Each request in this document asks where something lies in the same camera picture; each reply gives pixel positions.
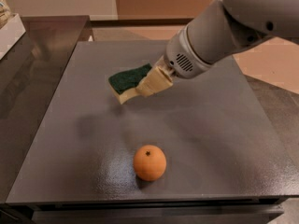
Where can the orange fruit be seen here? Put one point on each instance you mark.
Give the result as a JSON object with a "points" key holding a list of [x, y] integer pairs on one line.
{"points": [[149, 163]]}

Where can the white box on counter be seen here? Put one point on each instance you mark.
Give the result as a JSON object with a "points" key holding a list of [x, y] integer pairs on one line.
{"points": [[10, 34]]}

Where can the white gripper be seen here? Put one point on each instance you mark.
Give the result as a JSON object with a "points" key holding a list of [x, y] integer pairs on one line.
{"points": [[181, 57]]}

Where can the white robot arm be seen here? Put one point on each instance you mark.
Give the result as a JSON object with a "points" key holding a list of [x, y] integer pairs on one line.
{"points": [[224, 28]]}

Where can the green and yellow sponge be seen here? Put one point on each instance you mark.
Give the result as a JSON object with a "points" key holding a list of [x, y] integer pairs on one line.
{"points": [[123, 84]]}

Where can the dark side counter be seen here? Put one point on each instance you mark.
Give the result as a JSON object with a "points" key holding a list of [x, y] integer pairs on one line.
{"points": [[29, 76]]}

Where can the packaged item on box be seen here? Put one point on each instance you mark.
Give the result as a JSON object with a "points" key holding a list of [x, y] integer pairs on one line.
{"points": [[5, 13]]}

